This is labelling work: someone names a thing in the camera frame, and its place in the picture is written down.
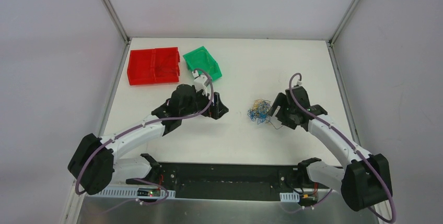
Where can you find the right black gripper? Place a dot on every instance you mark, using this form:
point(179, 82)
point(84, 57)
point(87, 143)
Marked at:
point(280, 106)

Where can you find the red plastic bin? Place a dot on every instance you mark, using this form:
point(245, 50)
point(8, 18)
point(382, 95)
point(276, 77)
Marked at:
point(153, 66)

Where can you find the aluminium frame rail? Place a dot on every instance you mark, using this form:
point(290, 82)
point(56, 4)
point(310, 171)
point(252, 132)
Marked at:
point(128, 175)

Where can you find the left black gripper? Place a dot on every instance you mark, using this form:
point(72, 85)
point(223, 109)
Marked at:
point(214, 105)

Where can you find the green plastic bin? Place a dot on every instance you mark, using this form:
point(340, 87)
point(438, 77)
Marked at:
point(202, 59)

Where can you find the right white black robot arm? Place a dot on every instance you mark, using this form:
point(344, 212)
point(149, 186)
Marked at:
point(363, 179)

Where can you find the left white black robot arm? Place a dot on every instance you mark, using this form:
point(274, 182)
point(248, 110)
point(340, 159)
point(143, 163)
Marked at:
point(93, 164)

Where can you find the left circuit board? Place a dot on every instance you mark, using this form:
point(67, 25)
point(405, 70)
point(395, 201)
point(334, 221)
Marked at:
point(149, 192)

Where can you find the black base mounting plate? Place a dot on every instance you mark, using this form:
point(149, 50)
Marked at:
point(243, 182)

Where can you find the right circuit board connector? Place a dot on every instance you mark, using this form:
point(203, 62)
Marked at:
point(308, 200)

